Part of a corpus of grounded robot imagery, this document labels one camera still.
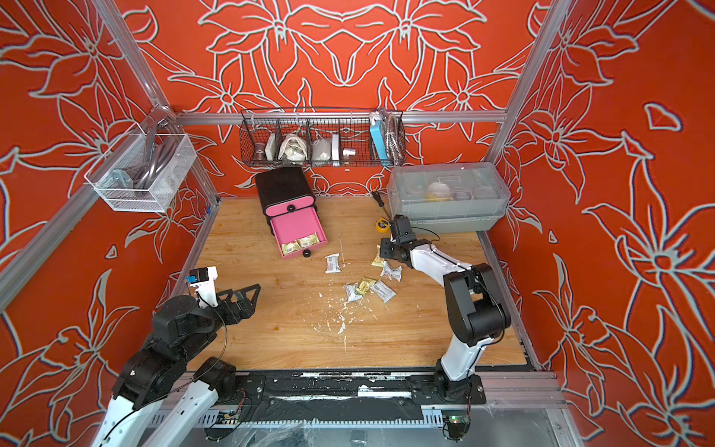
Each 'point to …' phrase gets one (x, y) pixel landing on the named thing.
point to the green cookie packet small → (364, 287)
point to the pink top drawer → (289, 206)
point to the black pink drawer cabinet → (282, 184)
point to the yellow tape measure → (383, 225)
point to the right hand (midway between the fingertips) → (382, 245)
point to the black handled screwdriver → (381, 203)
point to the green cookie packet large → (290, 247)
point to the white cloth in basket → (293, 149)
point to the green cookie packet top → (378, 262)
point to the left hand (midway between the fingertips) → (247, 287)
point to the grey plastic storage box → (450, 198)
